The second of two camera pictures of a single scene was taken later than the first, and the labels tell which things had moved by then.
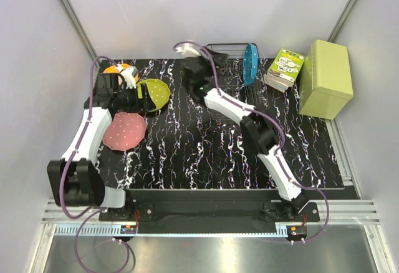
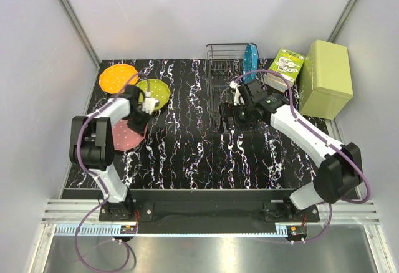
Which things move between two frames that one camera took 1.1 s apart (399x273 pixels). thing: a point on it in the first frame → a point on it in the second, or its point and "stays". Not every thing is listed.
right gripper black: [218, 58] → [228, 110]
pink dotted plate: [126, 131] stays
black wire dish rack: [231, 83] stays
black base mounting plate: [280, 211] stays
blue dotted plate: [250, 64] stays
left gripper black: [144, 97] → [137, 123]
